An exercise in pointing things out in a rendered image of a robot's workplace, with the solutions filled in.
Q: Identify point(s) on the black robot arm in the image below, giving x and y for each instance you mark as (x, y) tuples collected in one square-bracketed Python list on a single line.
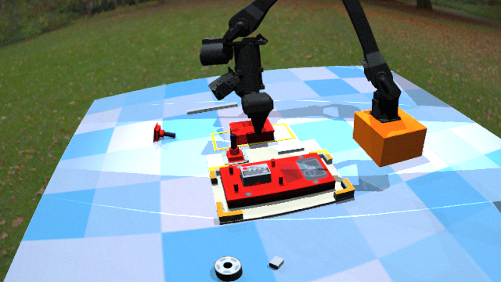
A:
[(215, 51)]

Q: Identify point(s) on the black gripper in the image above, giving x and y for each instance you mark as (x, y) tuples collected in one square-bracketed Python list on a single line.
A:
[(257, 105)]

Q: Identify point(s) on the black toy tyre with white hub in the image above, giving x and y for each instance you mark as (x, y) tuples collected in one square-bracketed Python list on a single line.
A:
[(228, 268)]

